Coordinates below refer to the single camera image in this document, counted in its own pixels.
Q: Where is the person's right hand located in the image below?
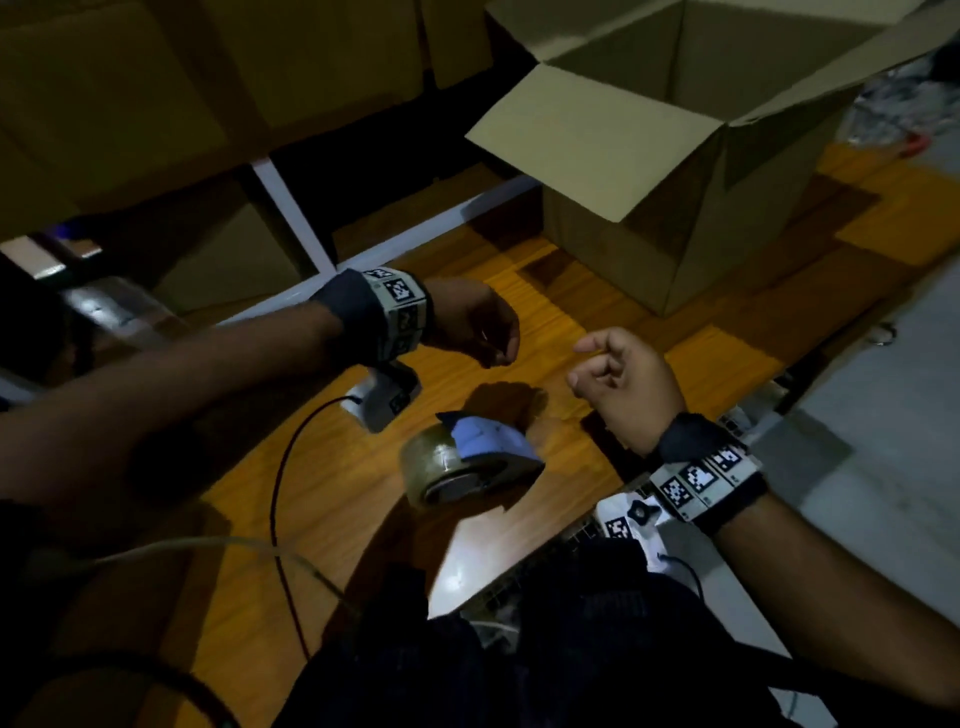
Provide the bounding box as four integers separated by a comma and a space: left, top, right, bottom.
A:
566, 326, 688, 457

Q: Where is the white wire mesh basket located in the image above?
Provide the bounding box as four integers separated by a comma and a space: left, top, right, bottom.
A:
449, 517, 624, 646

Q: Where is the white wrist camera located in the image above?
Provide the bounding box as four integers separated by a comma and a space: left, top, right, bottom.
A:
341, 361, 423, 435
596, 491, 676, 575

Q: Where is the person's left hand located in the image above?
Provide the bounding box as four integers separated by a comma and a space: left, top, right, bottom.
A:
423, 277, 521, 369

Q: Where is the pile of plastic scraps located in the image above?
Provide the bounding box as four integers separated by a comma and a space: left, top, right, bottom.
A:
839, 59, 960, 159

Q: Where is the open cardboard box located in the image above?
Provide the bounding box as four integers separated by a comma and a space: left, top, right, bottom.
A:
464, 0, 960, 316

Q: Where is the thin black cable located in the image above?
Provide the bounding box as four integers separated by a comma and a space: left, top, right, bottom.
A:
269, 395, 361, 661
656, 553, 706, 601

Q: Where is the person's right forearm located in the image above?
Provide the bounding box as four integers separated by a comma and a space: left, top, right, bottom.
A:
712, 494, 960, 710

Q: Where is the cardboard box with barcode label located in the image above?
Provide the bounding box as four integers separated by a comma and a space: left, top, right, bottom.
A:
0, 0, 230, 241

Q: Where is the cardboard box under shelf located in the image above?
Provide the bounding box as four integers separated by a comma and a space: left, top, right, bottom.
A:
153, 202, 301, 313

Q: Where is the person's dark clothing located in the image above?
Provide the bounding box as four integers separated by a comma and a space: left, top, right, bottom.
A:
273, 536, 796, 728

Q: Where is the white metal shelf frame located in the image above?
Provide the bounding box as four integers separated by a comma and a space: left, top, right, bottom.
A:
217, 157, 541, 328

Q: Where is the person's left forearm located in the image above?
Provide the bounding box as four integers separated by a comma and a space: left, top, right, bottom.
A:
0, 299, 346, 526

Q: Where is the black marker wristband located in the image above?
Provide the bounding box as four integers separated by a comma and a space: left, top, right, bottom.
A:
648, 412, 769, 538
309, 267, 433, 367

